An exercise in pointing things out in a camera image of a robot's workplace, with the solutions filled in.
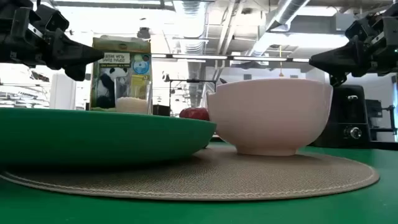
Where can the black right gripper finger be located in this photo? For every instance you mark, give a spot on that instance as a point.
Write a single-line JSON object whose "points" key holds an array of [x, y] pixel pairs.
{"points": [[335, 60], [337, 80]]}

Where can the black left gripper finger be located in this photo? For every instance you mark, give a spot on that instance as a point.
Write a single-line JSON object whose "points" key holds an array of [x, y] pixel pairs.
{"points": [[77, 54], [76, 73]]}

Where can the panda print cereal box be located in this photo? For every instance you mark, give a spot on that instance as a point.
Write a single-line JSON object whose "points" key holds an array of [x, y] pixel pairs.
{"points": [[109, 77]]}

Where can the white column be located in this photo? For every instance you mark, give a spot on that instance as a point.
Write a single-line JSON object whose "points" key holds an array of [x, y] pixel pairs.
{"points": [[62, 91]]}

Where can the black toaster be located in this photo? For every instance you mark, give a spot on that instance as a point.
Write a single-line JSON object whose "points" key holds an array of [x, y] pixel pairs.
{"points": [[348, 118]]}

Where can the clear glass with white filling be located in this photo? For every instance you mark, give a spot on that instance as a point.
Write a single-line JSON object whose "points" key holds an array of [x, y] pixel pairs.
{"points": [[133, 104]]}

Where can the green plate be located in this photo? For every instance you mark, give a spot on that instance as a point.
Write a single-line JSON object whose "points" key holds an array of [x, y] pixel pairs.
{"points": [[93, 137]]}

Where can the black ceiling fixture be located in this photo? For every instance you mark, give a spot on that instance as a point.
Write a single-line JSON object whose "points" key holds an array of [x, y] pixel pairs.
{"points": [[143, 32]]}

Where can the white ceramic bowl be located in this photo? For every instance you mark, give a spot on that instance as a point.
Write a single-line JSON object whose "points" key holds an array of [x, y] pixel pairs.
{"points": [[270, 118]]}

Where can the small black box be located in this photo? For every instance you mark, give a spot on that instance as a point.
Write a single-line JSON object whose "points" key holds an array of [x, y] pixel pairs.
{"points": [[161, 110]]}

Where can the long ceiling light strip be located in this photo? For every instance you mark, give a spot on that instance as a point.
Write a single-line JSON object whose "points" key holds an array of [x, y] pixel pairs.
{"points": [[217, 57]]}

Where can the red apple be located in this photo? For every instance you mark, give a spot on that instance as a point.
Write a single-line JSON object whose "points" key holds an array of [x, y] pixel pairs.
{"points": [[194, 114]]}

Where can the round beige woven placemat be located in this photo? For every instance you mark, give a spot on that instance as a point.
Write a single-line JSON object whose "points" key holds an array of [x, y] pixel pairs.
{"points": [[217, 174]]}

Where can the silver ceiling air duct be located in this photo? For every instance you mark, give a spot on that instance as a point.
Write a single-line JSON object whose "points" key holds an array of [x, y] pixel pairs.
{"points": [[280, 18]]}

